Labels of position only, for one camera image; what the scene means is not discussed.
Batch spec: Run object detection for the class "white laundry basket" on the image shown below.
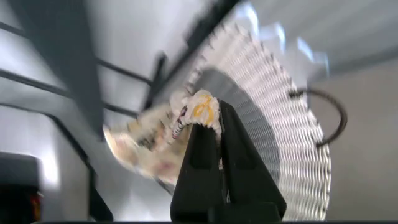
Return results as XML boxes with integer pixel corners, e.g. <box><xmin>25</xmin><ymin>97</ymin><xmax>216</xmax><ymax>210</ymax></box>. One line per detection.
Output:
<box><xmin>167</xmin><ymin>21</ymin><xmax>348</xmax><ymax>222</ymax></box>

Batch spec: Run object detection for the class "cream printed garment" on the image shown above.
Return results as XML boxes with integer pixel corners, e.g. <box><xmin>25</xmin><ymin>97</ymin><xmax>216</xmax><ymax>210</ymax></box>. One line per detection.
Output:
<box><xmin>104</xmin><ymin>89</ymin><xmax>223</xmax><ymax>187</ymax></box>

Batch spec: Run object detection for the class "dark grey shirt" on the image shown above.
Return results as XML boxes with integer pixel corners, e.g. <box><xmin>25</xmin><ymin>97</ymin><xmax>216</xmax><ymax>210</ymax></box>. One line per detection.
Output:
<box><xmin>7</xmin><ymin>0</ymin><xmax>105</xmax><ymax>141</ymax></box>

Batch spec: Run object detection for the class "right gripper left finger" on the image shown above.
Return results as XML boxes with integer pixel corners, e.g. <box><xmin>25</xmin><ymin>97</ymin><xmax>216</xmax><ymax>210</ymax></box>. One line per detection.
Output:
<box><xmin>170</xmin><ymin>123</ymin><xmax>223</xmax><ymax>222</ymax></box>

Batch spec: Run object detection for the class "white curtain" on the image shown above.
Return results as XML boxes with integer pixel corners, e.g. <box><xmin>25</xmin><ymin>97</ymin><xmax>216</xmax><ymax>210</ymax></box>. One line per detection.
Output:
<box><xmin>242</xmin><ymin>0</ymin><xmax>398</xmax><ymax>74</ymax></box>

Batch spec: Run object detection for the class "black clothes rack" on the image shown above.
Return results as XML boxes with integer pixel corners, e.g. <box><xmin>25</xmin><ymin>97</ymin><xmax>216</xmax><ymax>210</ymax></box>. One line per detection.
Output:
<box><xmin>0</xmin><ymin>0</ymin><xmax>243</xmax><ymax>222</ymax></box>

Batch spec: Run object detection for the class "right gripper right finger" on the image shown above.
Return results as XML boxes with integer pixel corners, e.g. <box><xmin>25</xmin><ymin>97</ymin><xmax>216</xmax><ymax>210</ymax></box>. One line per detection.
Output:
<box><xmin>218</xmin><ymin>99</ymin><xmax>287</xmax><ymax>222</ymax></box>

